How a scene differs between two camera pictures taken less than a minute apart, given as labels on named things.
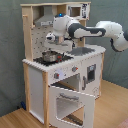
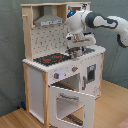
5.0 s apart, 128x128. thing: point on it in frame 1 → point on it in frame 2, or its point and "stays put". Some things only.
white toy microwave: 80,11 stays put
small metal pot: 49,56 → 75,51
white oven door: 87,100 stays put
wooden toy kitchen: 62,86 stays put
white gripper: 50,36 → 79,40
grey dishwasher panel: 91,73 stays put
